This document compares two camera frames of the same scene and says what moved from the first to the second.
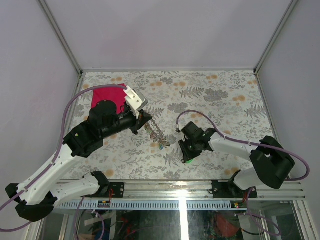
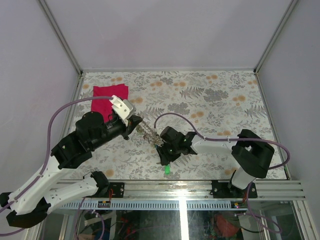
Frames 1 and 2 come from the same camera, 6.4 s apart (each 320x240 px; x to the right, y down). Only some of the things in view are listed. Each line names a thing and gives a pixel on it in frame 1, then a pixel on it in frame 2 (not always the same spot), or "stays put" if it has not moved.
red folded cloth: [117, 96] stays put
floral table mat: [229, 102] stays put
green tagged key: [190, 161] → [167, 169]
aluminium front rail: [292, 189] stays put
